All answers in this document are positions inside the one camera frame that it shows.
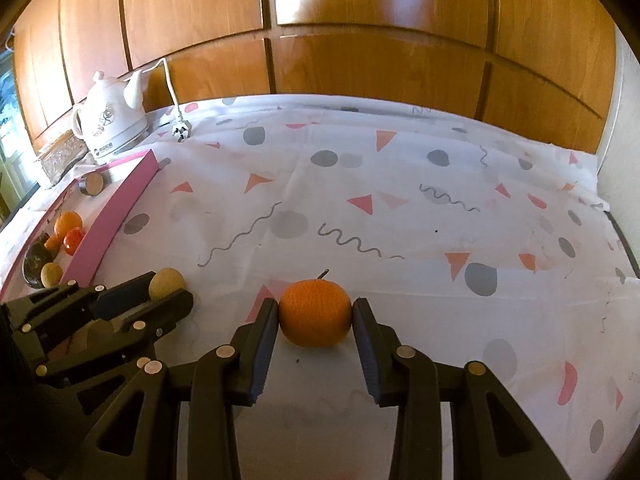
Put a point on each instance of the white patterned tablecloth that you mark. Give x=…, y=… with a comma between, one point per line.
x=400, y=240

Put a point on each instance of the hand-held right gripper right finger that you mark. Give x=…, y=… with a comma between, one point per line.
x=367, y=360

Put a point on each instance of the glass door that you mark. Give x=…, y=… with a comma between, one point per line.
x=7, y=110

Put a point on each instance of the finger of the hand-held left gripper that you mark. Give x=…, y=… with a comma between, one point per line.
x=165, y=310
x=115, y=300

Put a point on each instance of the small red-orange fruit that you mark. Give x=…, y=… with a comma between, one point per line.
x=74, y=241

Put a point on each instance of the silver embossed tissue box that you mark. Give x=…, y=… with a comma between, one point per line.
x=60, y=157

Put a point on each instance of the tangerine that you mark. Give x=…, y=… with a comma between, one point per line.
x=68, y=222

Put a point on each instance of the small yellow-orange fruit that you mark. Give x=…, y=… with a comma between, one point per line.
x=52, y=243

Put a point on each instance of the white ceramic electric kettle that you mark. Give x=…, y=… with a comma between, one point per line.
x=112, y=115

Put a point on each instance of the silver kettle base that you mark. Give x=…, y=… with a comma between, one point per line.
x=117, y=156

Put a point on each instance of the small yellow round fruit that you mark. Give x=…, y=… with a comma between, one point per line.
x=167, y=280
x=52, y=275

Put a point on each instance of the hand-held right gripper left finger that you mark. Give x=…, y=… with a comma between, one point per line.
x=262, y=360

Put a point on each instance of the large orange with stem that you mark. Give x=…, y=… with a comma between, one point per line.
x=315, y=315

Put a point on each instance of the pink-edged shallow box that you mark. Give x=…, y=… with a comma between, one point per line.
x=115, y=210

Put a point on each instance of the dark sliced cylinder piece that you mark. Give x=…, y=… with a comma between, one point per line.
x=92, y=183

